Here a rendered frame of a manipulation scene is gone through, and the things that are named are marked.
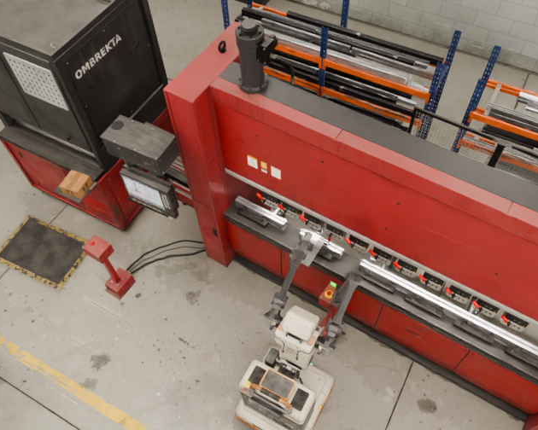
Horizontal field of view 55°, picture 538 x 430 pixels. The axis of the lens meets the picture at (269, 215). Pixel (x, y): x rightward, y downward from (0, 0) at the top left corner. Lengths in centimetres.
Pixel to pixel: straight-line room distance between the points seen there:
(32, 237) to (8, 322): 96
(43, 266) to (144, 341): 142
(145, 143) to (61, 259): 236
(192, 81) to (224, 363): 259
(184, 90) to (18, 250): 315
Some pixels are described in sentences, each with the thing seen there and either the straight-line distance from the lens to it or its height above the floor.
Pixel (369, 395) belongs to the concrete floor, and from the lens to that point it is 489.
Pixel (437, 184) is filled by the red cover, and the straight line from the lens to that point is 311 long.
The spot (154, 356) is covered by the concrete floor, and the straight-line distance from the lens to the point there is 509.
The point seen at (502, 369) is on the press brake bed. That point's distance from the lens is 445.
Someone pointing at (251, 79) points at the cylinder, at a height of 240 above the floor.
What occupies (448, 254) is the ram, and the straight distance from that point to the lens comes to 362.
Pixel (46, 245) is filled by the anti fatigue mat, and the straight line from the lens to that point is 599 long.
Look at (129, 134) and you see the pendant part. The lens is 390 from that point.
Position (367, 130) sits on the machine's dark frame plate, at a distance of 329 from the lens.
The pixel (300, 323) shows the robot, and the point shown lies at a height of 137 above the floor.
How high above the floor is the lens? 468
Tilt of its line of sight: 56 degrees down
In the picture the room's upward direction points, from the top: 3 degrees counter-clockwise
